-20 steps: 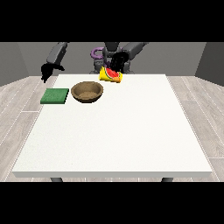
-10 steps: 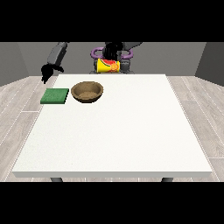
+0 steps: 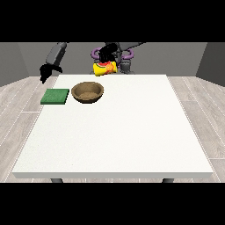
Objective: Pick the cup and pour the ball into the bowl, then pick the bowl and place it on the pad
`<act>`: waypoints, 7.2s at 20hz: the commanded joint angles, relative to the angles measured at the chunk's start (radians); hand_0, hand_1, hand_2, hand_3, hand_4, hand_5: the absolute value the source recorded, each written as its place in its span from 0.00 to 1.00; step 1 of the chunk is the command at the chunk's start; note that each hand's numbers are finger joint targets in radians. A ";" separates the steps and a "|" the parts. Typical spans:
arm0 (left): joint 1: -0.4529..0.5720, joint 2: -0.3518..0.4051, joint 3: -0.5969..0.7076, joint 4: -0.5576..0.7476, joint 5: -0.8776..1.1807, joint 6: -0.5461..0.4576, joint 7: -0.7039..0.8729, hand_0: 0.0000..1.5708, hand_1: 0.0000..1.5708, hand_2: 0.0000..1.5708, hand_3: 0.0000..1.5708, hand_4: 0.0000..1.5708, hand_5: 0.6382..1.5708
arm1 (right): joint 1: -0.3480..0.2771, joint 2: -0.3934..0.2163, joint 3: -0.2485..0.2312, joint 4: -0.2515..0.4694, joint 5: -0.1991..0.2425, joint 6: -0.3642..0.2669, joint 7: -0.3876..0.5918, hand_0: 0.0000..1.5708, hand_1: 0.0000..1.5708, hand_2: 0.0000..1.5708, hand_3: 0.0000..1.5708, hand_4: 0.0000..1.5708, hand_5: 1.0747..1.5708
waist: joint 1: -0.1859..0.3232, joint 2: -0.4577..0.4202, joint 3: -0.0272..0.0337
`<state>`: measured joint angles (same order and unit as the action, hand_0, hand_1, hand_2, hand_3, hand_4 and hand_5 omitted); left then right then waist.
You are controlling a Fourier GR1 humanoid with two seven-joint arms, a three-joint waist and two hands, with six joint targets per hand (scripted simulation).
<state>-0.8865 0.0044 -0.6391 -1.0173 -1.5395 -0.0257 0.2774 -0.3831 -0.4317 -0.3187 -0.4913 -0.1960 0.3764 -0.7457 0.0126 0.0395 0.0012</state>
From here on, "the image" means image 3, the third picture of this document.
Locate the brown wooden bowl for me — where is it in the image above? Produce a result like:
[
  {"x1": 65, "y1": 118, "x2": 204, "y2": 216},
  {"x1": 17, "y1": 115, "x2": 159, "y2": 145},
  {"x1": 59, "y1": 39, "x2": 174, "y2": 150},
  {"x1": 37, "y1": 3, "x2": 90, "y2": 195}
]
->
[{"x1": 70, "y1": 81, "x2": 105, "y2": 104}]

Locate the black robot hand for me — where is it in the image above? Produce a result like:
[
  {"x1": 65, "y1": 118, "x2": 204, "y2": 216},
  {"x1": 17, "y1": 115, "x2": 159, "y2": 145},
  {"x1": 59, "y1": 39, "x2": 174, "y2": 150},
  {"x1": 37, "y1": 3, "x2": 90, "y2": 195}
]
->
[
  {"x1": 39, "y1": 62, "x2": 63, "y2": 84},
  {"x1": 98, "y1": 42, "x2": 120, "y2": 63}
]

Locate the green square pad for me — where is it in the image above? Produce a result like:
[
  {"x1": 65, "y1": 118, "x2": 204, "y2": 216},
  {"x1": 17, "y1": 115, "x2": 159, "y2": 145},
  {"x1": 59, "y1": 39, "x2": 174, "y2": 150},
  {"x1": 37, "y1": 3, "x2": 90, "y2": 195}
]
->
[{"x1": 40, "y1": 88, "x2": 70, "y2": 105}]

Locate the yellow cup with melon print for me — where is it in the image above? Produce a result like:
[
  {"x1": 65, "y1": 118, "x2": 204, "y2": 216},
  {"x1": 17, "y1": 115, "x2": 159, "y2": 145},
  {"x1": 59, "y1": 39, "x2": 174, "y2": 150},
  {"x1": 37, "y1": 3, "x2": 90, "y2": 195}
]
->
[{"x1": 92, "y1": 61, "x2": 119, "y2": 77}]

